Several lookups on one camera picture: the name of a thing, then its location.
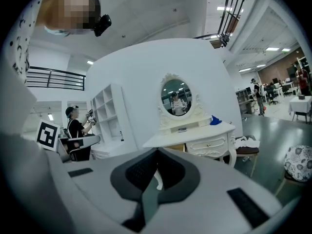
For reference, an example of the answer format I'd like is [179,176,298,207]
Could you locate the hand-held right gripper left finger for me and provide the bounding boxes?
[48,148,158,234]

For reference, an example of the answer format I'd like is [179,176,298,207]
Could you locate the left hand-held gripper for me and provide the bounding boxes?
[36,119,101,164]

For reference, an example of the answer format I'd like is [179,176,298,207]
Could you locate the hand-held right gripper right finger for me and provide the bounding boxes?
[146,148,283,234]

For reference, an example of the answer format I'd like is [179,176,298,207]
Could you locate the white large drawer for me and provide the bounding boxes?
[187,136,229,156]
[168,142,188,154]

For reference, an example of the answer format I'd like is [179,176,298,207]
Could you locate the white vanity dressing table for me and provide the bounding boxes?
[142,73,237,191]

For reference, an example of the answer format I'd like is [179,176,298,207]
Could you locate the white shelf unit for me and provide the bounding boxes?
[90,83,137,159]

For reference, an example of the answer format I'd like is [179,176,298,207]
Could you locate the brown stool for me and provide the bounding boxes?
[234,135,260,178]

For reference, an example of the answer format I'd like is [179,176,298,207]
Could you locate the white plastic bag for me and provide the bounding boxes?
[234,135,261,149]

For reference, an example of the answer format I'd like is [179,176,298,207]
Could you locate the black metal railing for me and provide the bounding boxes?
[25,66,86,92]

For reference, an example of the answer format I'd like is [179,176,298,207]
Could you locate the blue cloth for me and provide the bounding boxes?
[209,115,223,126]

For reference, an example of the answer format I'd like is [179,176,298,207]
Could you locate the grey open shelf cabinet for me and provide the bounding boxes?
[235,88,255,115]

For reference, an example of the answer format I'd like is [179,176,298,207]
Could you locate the black office chair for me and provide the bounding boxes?
[265,85,280,106]

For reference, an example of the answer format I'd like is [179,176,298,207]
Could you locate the white polka dot shirt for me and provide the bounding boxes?
[4,0,53,85]

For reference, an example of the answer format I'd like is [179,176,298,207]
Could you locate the person's head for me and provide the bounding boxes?
[36,0,102,36]

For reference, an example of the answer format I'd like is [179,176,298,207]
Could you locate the table with white cloth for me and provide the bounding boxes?
[288,95,312,124]

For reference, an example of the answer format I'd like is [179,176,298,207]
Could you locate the white office desk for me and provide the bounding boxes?
[274,81,297,97]

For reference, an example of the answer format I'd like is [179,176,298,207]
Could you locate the black screen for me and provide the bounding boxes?
[286,66,298,79]

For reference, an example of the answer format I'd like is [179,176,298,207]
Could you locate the black ceiling truss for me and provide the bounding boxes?
[194,0,253,49]

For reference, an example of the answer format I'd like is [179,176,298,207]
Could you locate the ceiling light panels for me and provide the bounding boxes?
[216,6,292,73]

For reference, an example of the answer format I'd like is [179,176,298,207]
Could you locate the oval mirror with carved frame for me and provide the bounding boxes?
[157,73,205,128]

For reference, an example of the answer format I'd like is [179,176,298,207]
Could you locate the black head camera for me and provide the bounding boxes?
[94,13,112,38]

